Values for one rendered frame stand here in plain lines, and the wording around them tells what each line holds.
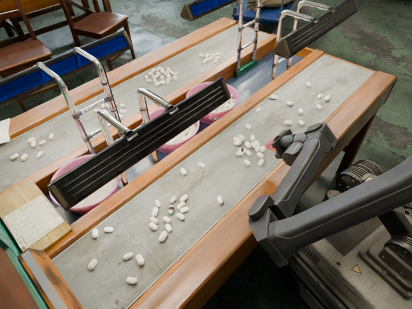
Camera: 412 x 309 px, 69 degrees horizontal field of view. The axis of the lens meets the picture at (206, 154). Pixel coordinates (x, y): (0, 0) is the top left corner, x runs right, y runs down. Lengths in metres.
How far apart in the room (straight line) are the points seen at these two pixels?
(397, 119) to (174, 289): 2.45
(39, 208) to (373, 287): 1.26
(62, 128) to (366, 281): 1.46
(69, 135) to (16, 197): 0.38
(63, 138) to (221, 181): 0.76
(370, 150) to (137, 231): 1.95
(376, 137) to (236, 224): 1.88
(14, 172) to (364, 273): 1.46
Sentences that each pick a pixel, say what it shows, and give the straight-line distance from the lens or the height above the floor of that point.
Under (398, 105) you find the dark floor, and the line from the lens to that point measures 3.14.
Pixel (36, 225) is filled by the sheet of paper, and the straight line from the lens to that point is 1.18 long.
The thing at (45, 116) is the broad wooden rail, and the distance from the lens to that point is 1.64.
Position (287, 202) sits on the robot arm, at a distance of 0.74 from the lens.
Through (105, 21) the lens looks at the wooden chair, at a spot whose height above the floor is 0.46.
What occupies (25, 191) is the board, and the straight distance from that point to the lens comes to 1.31.
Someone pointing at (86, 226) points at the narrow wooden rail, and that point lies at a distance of 1.12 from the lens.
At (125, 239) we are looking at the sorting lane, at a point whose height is 0.74.
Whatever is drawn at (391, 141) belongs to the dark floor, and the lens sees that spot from 2.73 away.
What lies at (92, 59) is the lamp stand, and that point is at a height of 1.12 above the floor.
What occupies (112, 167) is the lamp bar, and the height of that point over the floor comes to 1.07.
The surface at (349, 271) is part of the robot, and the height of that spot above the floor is 0.47.
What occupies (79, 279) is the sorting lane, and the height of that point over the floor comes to 0.74.
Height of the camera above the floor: 1.66
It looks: 47 degrees down
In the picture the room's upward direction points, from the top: 3 degrees counter-clockwise
